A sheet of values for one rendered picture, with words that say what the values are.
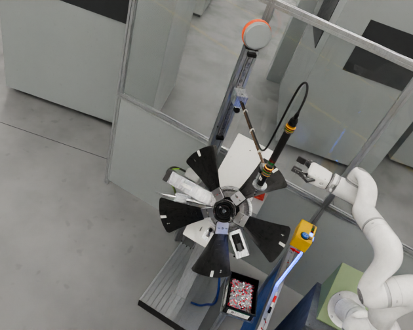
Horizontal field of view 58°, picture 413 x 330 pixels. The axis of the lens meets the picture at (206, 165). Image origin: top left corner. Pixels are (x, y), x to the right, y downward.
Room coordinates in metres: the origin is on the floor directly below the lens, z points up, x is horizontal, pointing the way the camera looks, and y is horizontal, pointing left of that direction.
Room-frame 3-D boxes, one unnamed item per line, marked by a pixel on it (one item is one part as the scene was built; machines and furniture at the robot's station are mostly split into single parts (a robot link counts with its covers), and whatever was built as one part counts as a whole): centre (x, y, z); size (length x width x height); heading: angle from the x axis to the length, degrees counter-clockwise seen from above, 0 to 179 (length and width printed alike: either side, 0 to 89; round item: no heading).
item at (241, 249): (1.39, -0.33, 0.98); 0.20 x 0.16 x 0.20; 167
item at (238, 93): (1.95, -0.04, 1.54); 0.10 x 0.07 x 0.08; 22
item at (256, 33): (2.04, 0.00, 1.88); 0.17 x 0.15 x 0.16; 77
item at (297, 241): (1.58, -0.69, 1.02); 0.16 x 0.10 x 0.11; 167
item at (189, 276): (1.50, -0.16, 0.46); 0.09 x 0.04 x 0.91; 77
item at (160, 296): (1.60, -0.19, 0.04); 0.62 x 0.46 x 0.08; 167
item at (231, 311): (1.16, -0.43, 0.85); 0.22 x 0.17 x 0.07; 3
